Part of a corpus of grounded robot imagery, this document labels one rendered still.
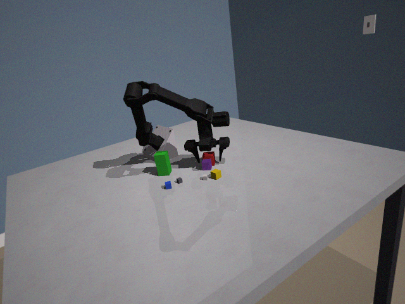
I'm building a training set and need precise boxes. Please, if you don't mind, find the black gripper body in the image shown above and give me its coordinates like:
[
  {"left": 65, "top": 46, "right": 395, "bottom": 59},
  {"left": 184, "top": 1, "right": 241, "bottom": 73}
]
[{"left": 184, "top": 127, "right": 230, "bottom": 151}]

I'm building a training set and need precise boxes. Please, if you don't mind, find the purple block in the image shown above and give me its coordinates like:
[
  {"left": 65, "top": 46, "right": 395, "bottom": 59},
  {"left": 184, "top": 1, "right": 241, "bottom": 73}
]
[{"left": 202, "top": 159, "right": 212, "bottom": 170}]

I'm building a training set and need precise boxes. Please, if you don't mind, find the red block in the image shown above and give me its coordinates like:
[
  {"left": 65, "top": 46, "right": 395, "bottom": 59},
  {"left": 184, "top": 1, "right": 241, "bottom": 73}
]
[{"left": 202, "top": 151, "right": 215, "bottom": 166}]

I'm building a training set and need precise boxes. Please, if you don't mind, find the yellow block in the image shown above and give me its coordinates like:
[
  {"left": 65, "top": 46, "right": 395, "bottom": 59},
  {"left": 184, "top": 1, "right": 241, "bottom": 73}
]
[{"left": 210, "top": 169, "right": 221, "bottom": 180}]

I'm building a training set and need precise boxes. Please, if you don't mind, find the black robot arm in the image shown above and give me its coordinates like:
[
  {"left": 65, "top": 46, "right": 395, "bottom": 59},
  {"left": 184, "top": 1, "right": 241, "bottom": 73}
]
[{"left": 123, "top": 81, "right": 230, "bottom": 151}]

